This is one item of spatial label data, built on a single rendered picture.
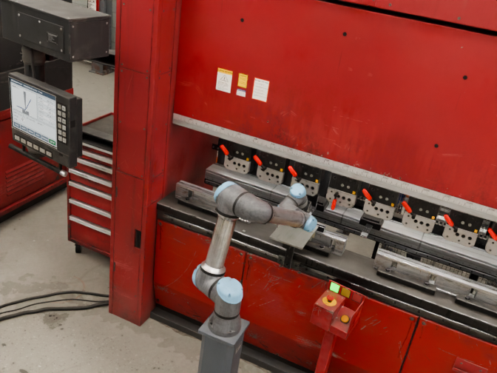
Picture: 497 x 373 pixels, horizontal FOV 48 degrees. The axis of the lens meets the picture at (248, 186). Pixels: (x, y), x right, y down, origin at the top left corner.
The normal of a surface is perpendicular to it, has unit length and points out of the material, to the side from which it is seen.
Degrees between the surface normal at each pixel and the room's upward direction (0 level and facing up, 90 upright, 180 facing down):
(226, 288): 7
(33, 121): 90
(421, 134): 90
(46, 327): 0
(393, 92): 90
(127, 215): 90
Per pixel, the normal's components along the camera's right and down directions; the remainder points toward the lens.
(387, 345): -0.42, 0.36
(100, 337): 0.13, -0.88
